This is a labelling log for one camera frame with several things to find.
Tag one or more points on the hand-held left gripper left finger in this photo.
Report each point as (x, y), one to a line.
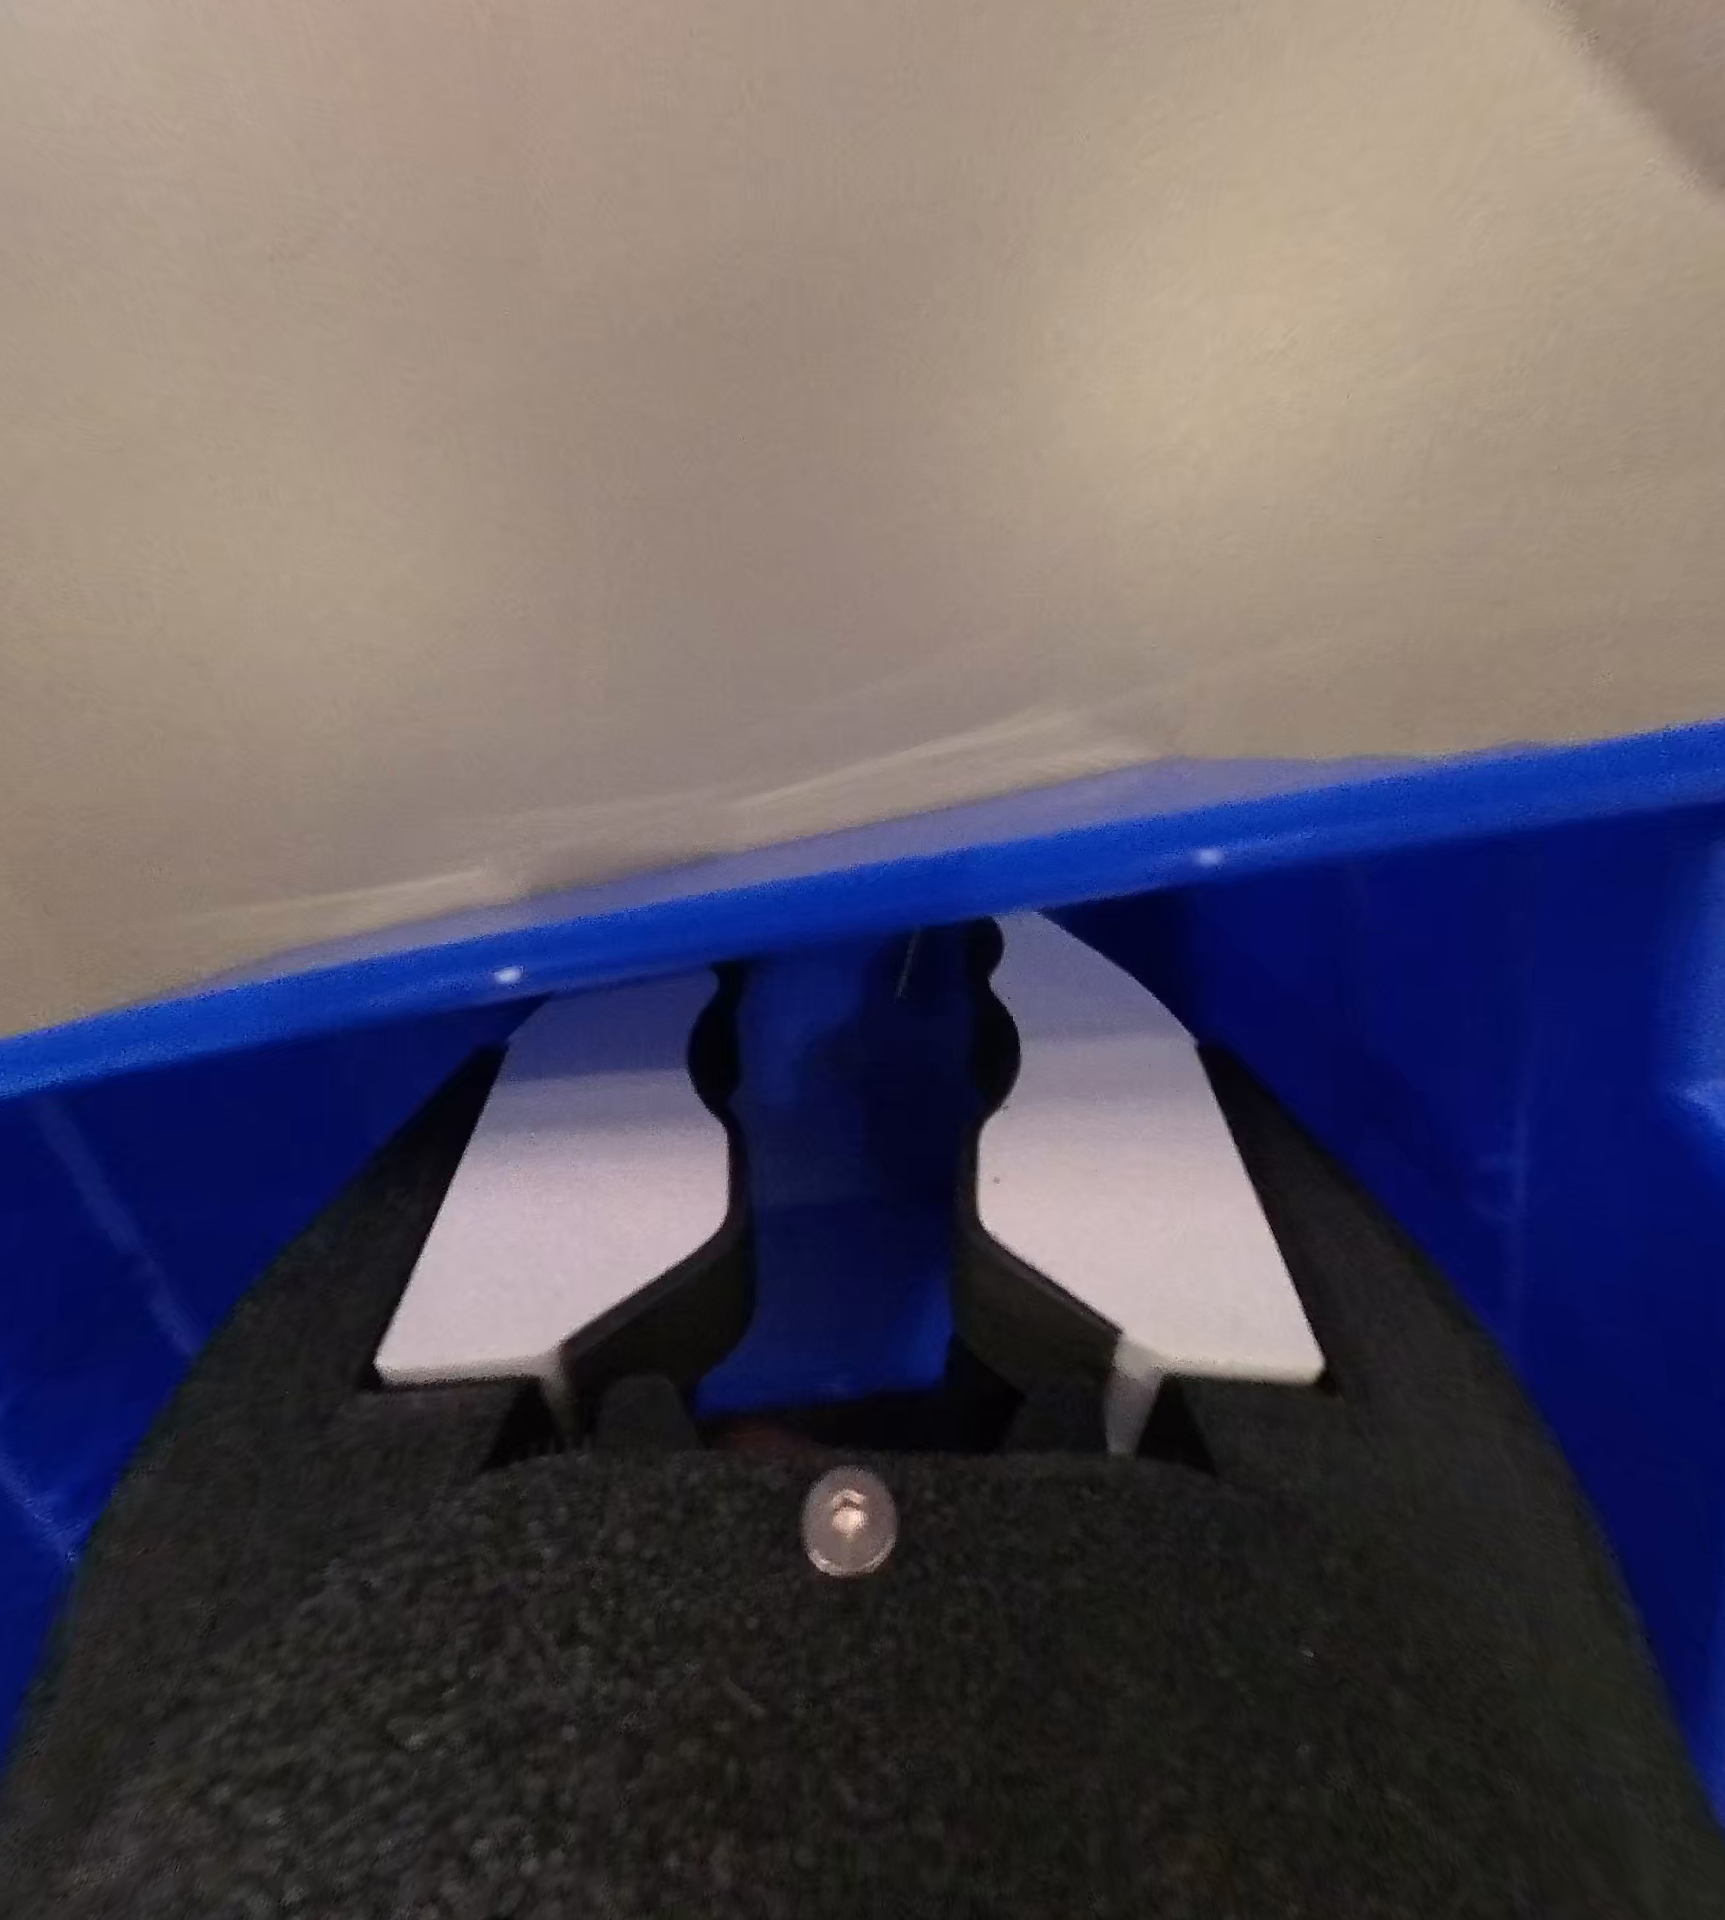
(503, 1201)

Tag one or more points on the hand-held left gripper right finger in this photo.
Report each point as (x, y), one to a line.
(1147, 1186)

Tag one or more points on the blue divided bin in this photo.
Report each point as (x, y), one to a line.
(1476, 1127)

